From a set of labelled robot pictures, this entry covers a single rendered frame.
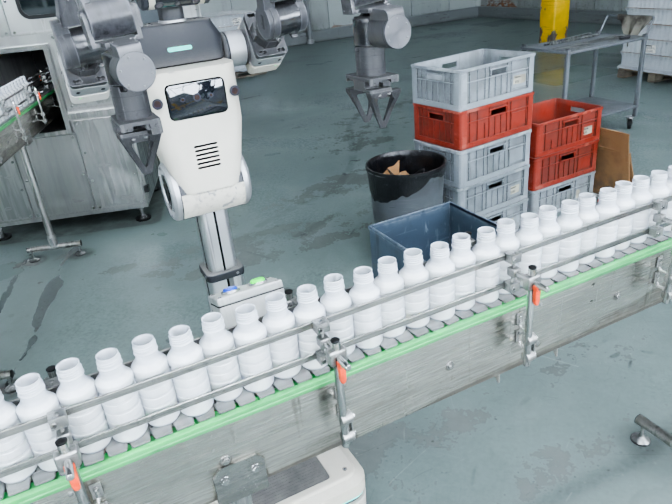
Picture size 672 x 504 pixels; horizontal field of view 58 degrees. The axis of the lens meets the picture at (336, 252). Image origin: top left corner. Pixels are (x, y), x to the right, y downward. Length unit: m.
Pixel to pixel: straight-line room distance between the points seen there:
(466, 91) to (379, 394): 2.40
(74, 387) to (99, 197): 3.83
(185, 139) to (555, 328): 0.99
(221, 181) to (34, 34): 3.21
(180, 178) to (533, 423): 1.67
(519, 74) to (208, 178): 2.48
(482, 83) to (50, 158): 3.03
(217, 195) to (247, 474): 0.73
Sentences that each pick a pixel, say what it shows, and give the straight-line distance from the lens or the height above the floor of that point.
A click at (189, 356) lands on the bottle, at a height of 1.12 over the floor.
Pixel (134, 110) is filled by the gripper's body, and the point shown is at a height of 1.51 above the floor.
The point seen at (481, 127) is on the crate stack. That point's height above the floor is 0.76.
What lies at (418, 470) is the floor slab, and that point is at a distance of 2.36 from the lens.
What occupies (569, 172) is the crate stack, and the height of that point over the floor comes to 0.27.
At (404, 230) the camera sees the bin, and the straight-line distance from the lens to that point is 1.94.
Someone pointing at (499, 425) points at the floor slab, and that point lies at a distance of 2.54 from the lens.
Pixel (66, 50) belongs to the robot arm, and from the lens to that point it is 1.40.
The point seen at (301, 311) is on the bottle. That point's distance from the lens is 1.11.
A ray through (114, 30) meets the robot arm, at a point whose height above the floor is 1.63.
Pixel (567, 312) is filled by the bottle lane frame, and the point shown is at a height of 0.91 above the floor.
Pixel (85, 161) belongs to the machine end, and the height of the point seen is 0.53.
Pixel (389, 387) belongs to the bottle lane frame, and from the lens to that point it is 1.26.
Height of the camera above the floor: 1.71
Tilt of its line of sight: 26 degrees down
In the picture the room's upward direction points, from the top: 6 degrees counter-clockwise
